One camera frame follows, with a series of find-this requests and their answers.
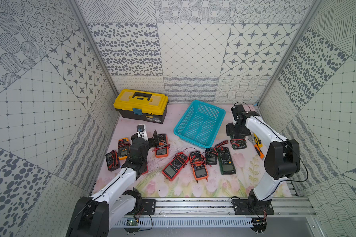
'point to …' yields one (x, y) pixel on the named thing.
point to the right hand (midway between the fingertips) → (238, 134)
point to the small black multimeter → (211, 156)
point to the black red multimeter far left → (112, 161)
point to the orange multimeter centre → (199, 165)
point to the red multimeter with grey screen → (172, 169)
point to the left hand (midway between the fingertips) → (146, 129)
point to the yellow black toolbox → (147, 106)
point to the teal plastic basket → (199, 124)
